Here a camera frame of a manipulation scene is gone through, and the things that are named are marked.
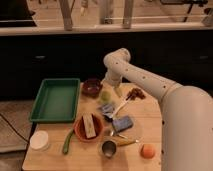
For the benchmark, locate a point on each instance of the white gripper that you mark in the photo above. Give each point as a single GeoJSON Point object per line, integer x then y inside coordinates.
{"type": "Point", "coordinates": [114, 80]}

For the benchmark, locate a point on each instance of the blue sponge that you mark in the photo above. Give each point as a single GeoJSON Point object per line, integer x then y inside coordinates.
{"type": "Point", "coordinates": [122, 123]}

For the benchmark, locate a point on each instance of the green lime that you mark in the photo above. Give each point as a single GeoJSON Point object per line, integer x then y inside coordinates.
{"type": "Point", "coordinates": [105, 96]}

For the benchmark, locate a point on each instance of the white plastic cup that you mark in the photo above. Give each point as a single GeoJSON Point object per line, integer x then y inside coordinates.
{"type": "Point", "coordinates": [39, 140]}

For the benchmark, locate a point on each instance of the wooden block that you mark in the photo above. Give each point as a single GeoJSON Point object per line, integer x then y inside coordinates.
{"type": "Point", "coordinates": [89, 126]}

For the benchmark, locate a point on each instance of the orange bowl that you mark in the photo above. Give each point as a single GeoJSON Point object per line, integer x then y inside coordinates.
{"type": "Point", "coordinates": [80, 131]}

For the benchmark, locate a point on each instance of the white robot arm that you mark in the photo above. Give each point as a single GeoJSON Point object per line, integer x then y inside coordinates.
{"type": "Point", "coordinates": [187, 114]}

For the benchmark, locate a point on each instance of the orange fruit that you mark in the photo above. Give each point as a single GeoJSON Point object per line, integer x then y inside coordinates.
{"type": "Point", "coordinates": [147, 151]}

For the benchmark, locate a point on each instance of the green plastic tray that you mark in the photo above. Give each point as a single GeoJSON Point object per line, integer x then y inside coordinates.
{"type": "Point", "coordinates": [56, 101]}

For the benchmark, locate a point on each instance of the silver metal cup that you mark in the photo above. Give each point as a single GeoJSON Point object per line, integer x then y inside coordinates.
{"type": "Point", "coordinates": [109, 148]}

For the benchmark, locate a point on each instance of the green chili pepper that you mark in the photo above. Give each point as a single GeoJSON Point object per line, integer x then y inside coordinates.
{"type": "Point", "coordinates": [65, 148]}

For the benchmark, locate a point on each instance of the yellow handled utensil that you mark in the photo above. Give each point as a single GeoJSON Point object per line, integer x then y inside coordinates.
{"type": "Point", "coordinates": [119, 139]}

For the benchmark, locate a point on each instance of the dark red bowl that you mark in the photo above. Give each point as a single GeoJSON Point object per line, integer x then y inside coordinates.
{"type": "Point", "coordinates": [92, 87]}

